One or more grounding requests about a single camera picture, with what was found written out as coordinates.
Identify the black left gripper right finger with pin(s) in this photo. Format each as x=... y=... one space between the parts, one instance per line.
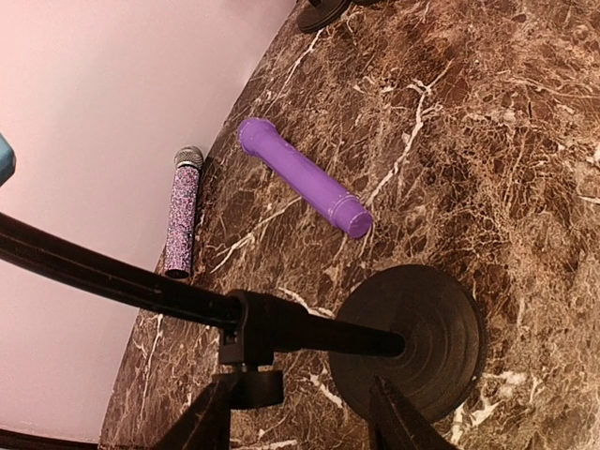
x=394 y=423

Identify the light blue microphone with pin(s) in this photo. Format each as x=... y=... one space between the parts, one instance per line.
x=7 y=161

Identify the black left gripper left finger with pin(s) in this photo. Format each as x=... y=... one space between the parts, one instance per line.
x=206 y=423

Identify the purple microphone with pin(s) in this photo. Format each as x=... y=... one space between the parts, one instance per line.
x=260 y=138

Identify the rhinestone silver-head microphone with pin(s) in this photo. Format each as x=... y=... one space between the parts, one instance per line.
x=182 y=213

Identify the black stand holding blue microphone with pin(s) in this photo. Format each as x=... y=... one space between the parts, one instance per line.
x=411 y=325

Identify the black stand holding white microphone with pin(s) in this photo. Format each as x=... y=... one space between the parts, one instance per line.
x=317 y=14

